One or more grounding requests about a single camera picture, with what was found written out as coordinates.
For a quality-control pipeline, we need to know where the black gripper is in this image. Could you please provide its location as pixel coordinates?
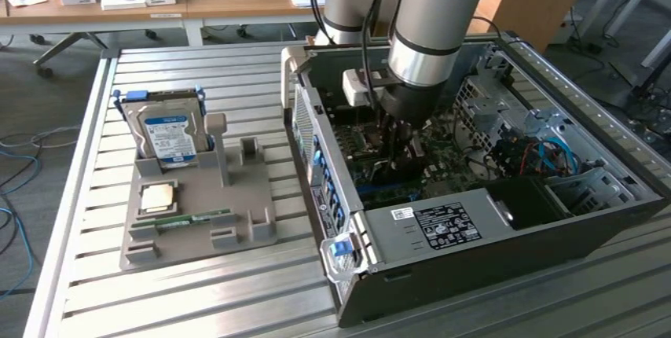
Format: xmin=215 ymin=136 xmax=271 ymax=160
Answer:
xmin=378 ymin=80 xmax=448 ymax=127

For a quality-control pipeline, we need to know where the green graphics card black fan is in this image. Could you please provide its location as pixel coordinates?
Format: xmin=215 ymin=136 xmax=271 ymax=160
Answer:
xmin=355 ymin=155 xmax=424 ymax=193

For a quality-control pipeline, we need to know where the CPU socket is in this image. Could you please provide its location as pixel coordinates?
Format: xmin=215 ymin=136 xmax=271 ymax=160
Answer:
xmin=360 ymin=122 xmax=390 ymax=151

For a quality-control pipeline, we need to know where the perforated silver drive cage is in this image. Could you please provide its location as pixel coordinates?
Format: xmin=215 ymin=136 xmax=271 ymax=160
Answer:
xmin=454 ymin=75 xmax=531 ymax=150

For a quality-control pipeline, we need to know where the green motherboard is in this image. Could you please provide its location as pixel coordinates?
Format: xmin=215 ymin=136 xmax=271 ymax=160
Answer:
xmin=332 ymin=112 xmax=492 ymax=211

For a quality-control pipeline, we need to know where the grey chipset heatsink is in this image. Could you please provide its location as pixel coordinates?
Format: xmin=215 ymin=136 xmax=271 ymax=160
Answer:
xmin=424 ymin=181 xmax=458 ymax=198

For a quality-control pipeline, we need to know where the blue expansion slot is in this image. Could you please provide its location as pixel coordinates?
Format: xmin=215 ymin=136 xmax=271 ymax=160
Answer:
xmin=355 ymin=180 xmax=404 ymax=194

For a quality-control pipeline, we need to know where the grey power supply unit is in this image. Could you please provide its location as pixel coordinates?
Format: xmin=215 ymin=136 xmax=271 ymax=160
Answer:
xmin=360 ymin=190 xmax=518 ymax=264

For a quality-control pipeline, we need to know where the wooden cabinet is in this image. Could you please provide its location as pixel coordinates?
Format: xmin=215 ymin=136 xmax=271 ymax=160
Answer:
xmin=468 ymin=0 xmax=602 ymax=53

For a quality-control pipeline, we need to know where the silver disk bay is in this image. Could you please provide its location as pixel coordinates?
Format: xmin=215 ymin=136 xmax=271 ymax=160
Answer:
xmin=544 ymin=167 xmax=639 ymax=215

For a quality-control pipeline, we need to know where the grey parts rack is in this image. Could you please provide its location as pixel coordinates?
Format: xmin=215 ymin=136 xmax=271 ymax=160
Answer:
xmin=119 ymin=112 xmax=279 ymax=272

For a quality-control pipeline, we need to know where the hard disk blue caddy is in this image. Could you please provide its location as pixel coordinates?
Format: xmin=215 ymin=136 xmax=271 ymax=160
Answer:
xmin=111 ymin=85 xmax=218 ymax=170

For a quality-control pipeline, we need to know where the open black PC case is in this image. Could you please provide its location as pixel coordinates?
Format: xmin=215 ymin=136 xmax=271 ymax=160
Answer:
xmin=280 ymin=30 xmax=671 ymax=329

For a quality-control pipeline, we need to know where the green RAM stick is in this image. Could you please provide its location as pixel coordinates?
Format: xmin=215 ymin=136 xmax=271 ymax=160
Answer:
xmin=130 ymin=207 xmax=235 ymax=230

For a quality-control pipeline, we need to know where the silver CPU chip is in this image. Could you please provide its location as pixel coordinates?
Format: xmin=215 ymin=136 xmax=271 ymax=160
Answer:
xmin=139 ymin=183 xmax=179 ymax=214

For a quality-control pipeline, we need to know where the wooden desk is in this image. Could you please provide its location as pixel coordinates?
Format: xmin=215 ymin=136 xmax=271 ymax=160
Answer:
xmin=0 ymin=0 xmax=476 ymax=78

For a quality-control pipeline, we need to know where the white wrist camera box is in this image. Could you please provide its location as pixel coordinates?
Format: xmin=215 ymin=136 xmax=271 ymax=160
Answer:
xmin=340 ymin=69 xmax=392 ymax=106

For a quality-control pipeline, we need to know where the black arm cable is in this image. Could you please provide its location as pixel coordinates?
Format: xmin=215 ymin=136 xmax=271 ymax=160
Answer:
xmin=360 ymin=0 xmax=390 ymax=111

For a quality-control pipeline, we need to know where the blue wire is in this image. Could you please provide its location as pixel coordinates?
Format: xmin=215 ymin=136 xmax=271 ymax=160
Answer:
xmin=538 ymin=138 xmax=582 ymax=178

